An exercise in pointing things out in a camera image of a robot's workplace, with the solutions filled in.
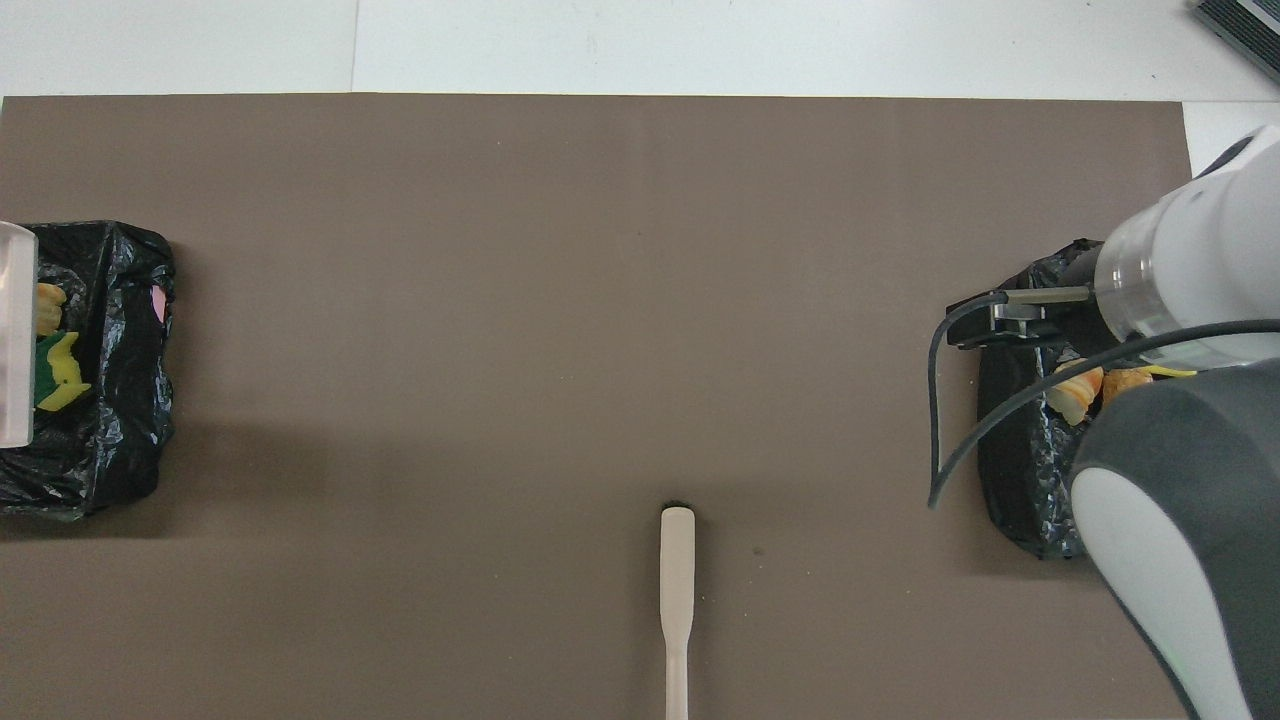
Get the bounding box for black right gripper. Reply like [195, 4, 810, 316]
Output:
[946, 245, 1123, 356]

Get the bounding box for grey ribbed panel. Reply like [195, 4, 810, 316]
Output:
[1190, 0, 1280, 61]

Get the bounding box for black bag bin pink spot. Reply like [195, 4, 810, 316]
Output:
[0, 221, 177, 521]

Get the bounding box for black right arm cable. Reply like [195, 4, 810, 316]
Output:
[927, 288, 1280, 511]

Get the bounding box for pale crusty bread toy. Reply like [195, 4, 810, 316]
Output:
[1046, 364, 1105, 427]

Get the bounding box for black bag lined bin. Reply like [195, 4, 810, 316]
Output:
[975, 238, 1116, 559]

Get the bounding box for beige hand brush black bristles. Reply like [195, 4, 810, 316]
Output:
[659, 500, 699, 720]

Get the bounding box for brown table mat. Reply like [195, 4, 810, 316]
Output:
[0, 94, 1196, 720]

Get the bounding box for beige plastic dustpan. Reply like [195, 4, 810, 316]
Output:
[0, 221, 40, 449]

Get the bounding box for brown bread roll toy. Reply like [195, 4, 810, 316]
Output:
[1103, 367, 1157, 403]

